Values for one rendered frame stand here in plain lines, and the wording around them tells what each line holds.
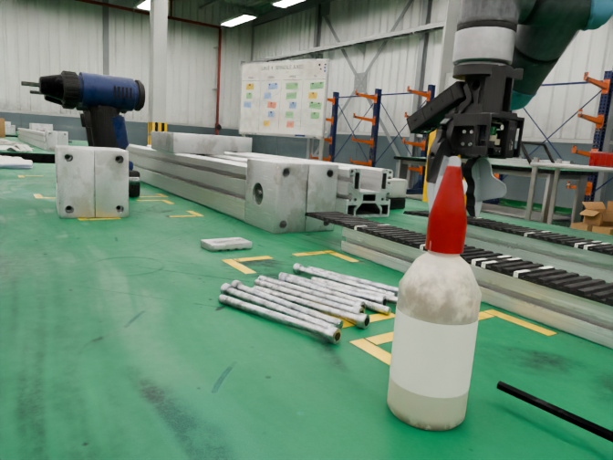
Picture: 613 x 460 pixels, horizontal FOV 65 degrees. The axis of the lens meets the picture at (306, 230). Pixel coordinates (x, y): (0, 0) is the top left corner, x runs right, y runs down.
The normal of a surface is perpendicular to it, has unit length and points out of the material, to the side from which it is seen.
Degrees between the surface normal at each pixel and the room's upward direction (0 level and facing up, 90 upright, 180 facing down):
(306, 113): 90
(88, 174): 90
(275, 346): 0
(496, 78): 90
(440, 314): 90
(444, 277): 62
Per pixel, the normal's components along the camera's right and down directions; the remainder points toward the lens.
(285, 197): 0.54, 0.18
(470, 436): 0.07, -0.98
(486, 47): -0.18, 0.17
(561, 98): -0.83, 0.05
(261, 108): -0.58, 0.11
